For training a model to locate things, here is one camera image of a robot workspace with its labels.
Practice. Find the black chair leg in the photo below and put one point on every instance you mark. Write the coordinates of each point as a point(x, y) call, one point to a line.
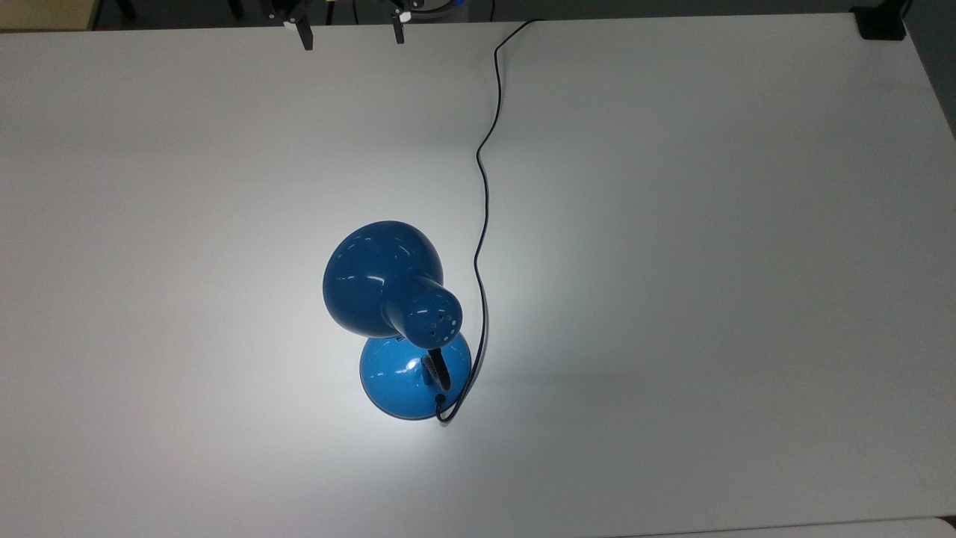
point(125, 9)
point(235, 7)

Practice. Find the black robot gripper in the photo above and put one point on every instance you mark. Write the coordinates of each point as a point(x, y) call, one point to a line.
point(282, 9)

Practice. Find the black table clamp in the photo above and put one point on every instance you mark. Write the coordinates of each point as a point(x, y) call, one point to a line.
point(881, 22)

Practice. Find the light wooden furniture piece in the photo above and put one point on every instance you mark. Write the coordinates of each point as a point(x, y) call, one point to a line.
point(45, 13)

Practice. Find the blue desk lamp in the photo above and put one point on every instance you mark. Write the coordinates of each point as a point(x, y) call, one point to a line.
point(377, 280)

